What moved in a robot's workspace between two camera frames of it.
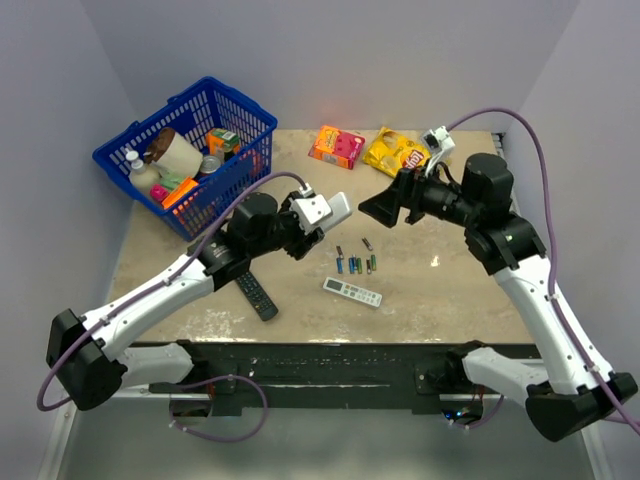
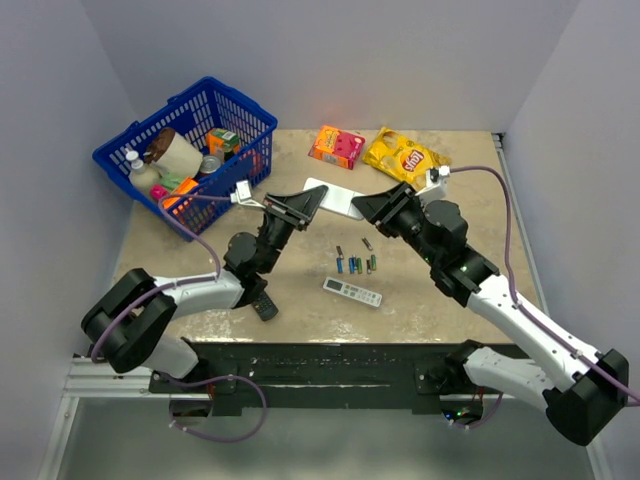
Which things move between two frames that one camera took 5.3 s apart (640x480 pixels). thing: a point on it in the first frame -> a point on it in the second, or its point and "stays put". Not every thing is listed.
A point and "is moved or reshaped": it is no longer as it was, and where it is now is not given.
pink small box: x=158 y=192 stays put
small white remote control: x=340 y=210 is moved or reshaped
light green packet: x=171 y=180 stays put
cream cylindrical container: x=173 y=155 stays put
